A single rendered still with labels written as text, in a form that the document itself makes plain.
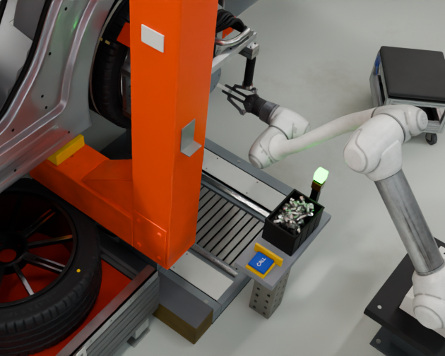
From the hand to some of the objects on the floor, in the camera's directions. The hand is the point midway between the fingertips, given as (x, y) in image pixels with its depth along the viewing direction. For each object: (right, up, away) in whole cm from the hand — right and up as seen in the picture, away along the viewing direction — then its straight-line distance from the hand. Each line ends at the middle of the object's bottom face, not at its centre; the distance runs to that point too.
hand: (223, 87), depth 285 cm
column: (+18, -92, +5) cm, 94 cm away
